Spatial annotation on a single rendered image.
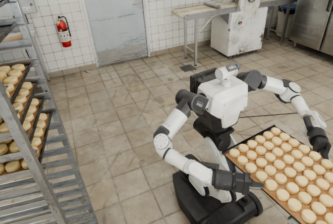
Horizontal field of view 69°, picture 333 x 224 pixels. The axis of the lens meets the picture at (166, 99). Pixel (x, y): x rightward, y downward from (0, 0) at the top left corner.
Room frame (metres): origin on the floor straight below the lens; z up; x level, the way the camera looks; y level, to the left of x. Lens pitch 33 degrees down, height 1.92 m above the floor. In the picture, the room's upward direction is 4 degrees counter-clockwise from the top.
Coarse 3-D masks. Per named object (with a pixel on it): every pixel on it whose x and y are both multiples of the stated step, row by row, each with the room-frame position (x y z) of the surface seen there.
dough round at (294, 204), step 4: (288, 200) 0.60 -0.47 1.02; (292, 200) 0.60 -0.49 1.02; (296, 200) 0.59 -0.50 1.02; (288, 204) 0.58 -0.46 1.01; (292, 204) 0.58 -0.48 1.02; (296, 204) 0.58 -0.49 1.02; (300, 204) 0.58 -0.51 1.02; (292, 208) 0.56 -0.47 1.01; (296, 208) 0.56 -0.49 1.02; (300, 208) 0.56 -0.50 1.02
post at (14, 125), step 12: (0, 84) 0.63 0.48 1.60; (0, 96) 0.61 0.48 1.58; (0, 108) 0.61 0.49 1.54; (12, 108) 0.63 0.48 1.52; (12, 120) 0.61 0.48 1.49; (12, 132) 0.61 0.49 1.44; (24, 132) 0.64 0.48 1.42; (24, 144) 0.61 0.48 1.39; (24, 156) 0.61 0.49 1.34; (36, 156) 0.64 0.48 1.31; (36, 168) 0.61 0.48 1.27; (36, 180) 0.61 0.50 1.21; (48, 192) 0.61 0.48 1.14; (48, 204) 0.61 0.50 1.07; (60, 216) 0.61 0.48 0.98
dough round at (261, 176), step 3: (258, 171) 0.75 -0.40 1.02; (261, 171) 0.75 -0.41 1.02; (258, 174) 0.73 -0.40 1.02; (261, 174) 0.73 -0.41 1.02; (264, 174) 0.73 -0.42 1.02; (258, 177) 0.72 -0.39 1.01; (261, 177) 0.72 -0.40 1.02; (264, 177) 0.72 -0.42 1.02; (267, 177) 0.72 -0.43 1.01; (261, 180) 0.71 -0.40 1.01; (264, 180) 0.71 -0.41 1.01
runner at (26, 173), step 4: (44, 168) 0.66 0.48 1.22; (16, 172) 0.62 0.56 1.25; (20, 172) 0.63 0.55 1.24; (24, 172) 0.63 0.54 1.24; (28, 172) 0.63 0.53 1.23; (0, 176) 0.61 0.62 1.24; (4, 176) 0.61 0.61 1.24; (8, 176) 0.62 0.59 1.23; (12, 176) 0.62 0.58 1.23; (16, 176) 0.62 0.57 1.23; (20, 176) 0.63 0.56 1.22; (24, 176) 0.63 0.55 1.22; (0, 180) 0.61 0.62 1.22; (4, 180) 0.61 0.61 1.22
